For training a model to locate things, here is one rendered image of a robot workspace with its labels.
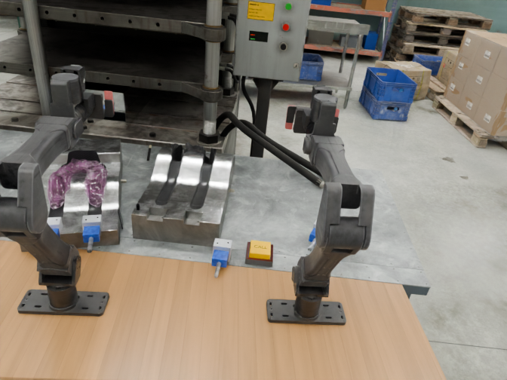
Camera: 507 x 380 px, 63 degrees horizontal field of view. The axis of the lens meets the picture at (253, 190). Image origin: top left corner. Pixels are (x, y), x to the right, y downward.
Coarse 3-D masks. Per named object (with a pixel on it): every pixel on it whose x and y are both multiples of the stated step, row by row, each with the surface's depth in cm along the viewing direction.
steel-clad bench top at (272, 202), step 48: (0, 144) 167; (0, 192) 139; (240, 192) 153; (288, 192) 156; (384, 192) 163; (0, 240) 119; (144, 240) 125; (240, 240) 129; (288, 240) 131; (384, 240) 136
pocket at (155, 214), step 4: (152, 208) 124; (156, 208) 124; (160, 208) 124; (148, 212) 123; (152, 212) 125; (156, 212) 125; (160, 212) 125; (164, 212) 125; (148, 216) 123; (152, 216) 125; (156, 216) 125; (160, 216) 125; (152, 220) 121; (156, 220) 121; (160, 220) 121
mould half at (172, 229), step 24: (168, 168) 141; (192, 168) 142; (216, 168) 142; (144, 192) 131; (192, 192) 134; (216, 192) 136; (144, 216) 120; (168, 216) 121; (216, 216) 123; (168, 240) 124; (192, 240) 124
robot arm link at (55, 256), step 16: (0, 208) 71; (16, 208) 71; (0, 224) 71; (16, 224) 71; (16, 240) 78; (32, 240) 77; (48, 240) 83; (48, 256) 86; (64, 256) 91; (48, 272) 94; (64, 272) 94
